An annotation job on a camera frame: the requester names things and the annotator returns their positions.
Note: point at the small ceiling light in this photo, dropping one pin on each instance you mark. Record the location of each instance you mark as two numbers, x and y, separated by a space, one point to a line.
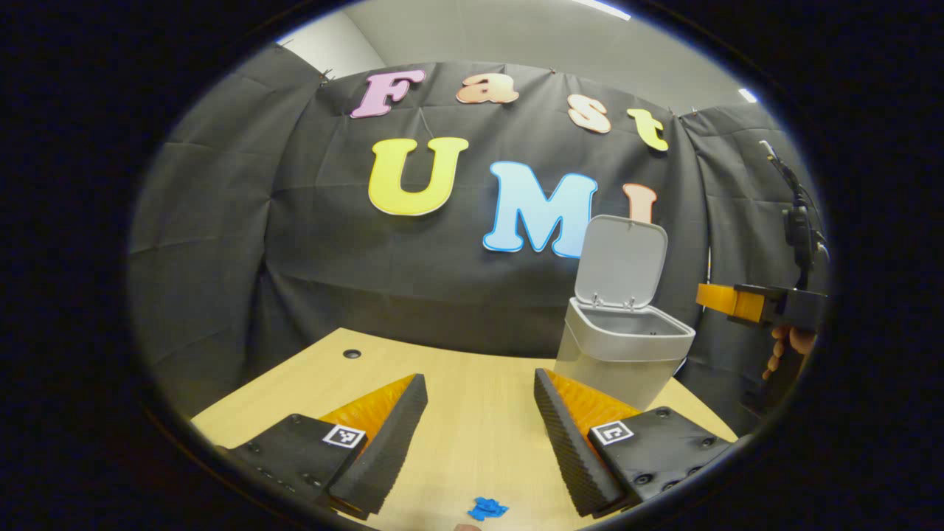
748 96

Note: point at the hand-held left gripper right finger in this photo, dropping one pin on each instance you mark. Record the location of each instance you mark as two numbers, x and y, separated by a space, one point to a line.
568 450

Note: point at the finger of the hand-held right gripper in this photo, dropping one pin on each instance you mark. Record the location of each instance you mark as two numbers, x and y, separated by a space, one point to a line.
719 299

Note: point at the wooden desktop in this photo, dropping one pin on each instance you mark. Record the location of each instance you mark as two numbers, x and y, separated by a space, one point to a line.
472 413

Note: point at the blue paper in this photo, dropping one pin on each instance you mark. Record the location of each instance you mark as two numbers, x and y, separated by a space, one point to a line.
487 508

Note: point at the white desktop garbage bin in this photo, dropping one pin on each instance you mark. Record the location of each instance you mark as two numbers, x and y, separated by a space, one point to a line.
627 346

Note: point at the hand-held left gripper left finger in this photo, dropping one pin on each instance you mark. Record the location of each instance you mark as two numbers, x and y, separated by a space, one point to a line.
391 442

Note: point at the black backdrop cloth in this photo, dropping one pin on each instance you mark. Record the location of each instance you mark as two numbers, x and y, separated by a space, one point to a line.
332 295

